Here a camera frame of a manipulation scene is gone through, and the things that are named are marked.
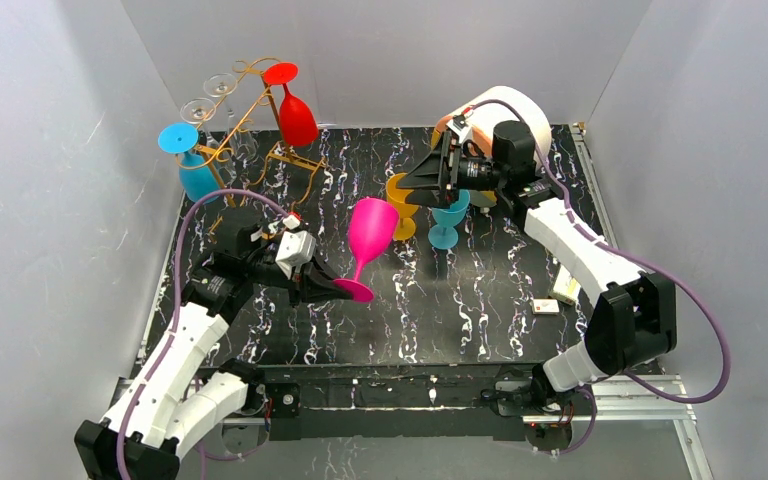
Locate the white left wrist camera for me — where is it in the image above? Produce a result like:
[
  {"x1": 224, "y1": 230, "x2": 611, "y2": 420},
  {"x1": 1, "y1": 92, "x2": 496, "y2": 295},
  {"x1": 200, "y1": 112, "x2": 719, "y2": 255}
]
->
[{"x1": 265, "y1": 212, "x2": 316, "y2": 279}]

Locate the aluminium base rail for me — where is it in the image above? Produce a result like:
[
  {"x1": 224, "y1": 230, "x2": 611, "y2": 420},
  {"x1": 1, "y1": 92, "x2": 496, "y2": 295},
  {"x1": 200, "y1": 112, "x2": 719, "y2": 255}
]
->
[{"x1": 89, "y1": 376, "x2": 717, "y2": 480}]

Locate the cream rectangular box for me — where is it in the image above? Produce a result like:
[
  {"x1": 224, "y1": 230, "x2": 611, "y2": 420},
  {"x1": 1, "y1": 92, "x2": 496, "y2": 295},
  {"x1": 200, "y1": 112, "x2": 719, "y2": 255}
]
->
[{"x1": 549, "y1": 265, "x2": 581, "y2": 306}]

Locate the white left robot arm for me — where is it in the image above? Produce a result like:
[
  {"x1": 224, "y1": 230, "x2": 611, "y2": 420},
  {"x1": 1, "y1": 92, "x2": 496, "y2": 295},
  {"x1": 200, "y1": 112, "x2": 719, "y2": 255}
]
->
[{"x1": 74, "y1": 211, "x2": 351, "y2": 479}]

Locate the magenta plastic wine glass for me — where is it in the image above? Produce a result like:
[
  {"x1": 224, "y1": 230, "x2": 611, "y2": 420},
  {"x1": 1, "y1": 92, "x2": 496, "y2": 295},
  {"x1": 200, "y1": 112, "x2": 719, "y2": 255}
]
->
[{"x1": 335, "y1": 197, "x2": 400, "y2": 303}]

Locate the light blue plastic wine glass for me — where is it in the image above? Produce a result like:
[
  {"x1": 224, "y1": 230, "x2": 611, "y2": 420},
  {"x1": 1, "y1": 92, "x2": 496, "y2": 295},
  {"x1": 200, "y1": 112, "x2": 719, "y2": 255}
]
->
[{"x1": 428, "y1": 190, "x2": 470, "y2": 250}]

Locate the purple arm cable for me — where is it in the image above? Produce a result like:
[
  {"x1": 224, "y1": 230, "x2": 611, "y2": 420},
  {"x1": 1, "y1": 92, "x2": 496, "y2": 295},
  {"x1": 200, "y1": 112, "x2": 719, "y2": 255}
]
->
[
  {"x1": 113, "y1": 188, "x2": 293, "y2": 480},
  {"x1": 463, "y1": 99, "x2": 733, "y2": 457}
]

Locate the red plastic wine glass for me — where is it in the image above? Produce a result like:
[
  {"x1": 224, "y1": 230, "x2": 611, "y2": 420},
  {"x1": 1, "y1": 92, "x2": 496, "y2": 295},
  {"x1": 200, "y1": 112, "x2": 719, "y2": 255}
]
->
[{"x1": 262, "y1": 62, "x2": 319, "y2": 147}]

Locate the black marble table mat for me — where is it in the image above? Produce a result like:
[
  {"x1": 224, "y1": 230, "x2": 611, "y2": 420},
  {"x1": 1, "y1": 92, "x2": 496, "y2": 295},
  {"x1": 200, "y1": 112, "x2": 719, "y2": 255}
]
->
[{"x1": 205, "y1": 127, "x2": 592, "y2": 366}]

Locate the gold wire wine glass rack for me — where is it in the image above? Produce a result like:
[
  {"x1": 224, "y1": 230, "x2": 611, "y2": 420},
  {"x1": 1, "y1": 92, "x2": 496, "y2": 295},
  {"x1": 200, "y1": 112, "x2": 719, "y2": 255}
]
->
[{"x1": 178, "y1": 57, "x2": 327, "y2": 211}]

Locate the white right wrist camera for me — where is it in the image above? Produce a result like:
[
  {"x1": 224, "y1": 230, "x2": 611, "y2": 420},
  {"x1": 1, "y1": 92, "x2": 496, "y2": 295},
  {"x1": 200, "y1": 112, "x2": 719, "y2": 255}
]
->
[{"x1": 446, "y1": 111, "x2": 473, "y2": 145}]

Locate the orange plastic wine glass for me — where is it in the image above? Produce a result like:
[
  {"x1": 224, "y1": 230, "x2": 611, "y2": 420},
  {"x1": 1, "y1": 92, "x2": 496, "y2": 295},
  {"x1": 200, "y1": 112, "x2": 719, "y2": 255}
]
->
[{"x1": 386, "y1": 172, "x2": 419, "y2": 241}]

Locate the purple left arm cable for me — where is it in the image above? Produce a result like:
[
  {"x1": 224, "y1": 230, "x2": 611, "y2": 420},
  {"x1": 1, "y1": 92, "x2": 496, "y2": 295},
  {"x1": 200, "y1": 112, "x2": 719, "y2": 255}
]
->
[{"x1": 113, "y1": 188, "x2": 293, "y2": 480}]

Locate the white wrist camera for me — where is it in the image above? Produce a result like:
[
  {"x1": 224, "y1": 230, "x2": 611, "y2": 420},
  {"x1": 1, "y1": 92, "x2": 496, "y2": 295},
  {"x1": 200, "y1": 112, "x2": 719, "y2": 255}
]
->
[
  {"x1": 265, "y1": 212, "x2": 316, "y2": 279},
  {"x1": 446, "y1": 111, "x2": 473, "y2": 145}
]

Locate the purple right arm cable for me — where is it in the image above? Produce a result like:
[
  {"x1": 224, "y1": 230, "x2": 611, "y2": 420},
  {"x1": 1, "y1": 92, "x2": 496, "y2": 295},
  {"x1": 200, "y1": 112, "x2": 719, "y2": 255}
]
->
[{"x1": 463, "y1": 99, "x2": 733, "y2": 457}]

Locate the small white box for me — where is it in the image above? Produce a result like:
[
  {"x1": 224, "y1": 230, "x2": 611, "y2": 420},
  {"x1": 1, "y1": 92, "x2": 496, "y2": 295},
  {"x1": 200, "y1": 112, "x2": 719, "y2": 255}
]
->
[{"x1": 531, "y1": 299, "x2": 561, "y2": 315}]

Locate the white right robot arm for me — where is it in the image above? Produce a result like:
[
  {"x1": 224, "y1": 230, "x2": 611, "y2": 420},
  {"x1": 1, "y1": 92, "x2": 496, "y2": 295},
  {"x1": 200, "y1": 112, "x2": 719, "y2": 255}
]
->
[{"x1": 398, "y1": 119, "x2": 677, "y2": 407}]

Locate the round drawer cabinet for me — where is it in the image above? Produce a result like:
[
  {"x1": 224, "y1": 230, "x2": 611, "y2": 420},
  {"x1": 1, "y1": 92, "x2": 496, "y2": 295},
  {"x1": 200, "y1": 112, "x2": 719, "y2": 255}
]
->
[{"x1": 430, "y1": 86, "x2": 552, "y2": 160}]

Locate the clear wine glass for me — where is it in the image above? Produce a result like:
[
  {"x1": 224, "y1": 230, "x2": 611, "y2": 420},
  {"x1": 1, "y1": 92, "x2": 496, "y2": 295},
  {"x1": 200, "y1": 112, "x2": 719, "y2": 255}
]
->
[
  {"x1": 203, "y1": 73, "x2": 256, "y2": 159},
  {"x1": 179, "y1": 97, "x2": 216, "y2": 126}
]

